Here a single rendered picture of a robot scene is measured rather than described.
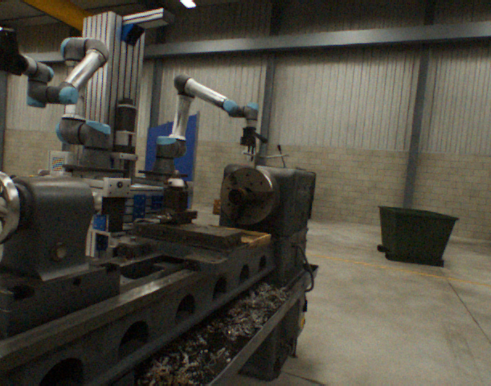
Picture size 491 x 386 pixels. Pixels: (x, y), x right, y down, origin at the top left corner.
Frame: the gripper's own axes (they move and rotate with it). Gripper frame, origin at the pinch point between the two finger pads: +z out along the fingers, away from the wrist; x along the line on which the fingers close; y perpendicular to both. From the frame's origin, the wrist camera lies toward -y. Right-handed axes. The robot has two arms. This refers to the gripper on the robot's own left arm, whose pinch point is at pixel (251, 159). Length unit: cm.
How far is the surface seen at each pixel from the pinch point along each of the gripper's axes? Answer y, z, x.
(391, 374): -97, 129, -36
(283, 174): -27.1, 8.1, 16.1
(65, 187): -17, 17, 147
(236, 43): 461, -450, -893
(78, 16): 983, -490, -679
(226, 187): 0.1, 18.3, 32.0
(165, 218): -5, 30, 93
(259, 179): -18.8, 12.0, 32.0
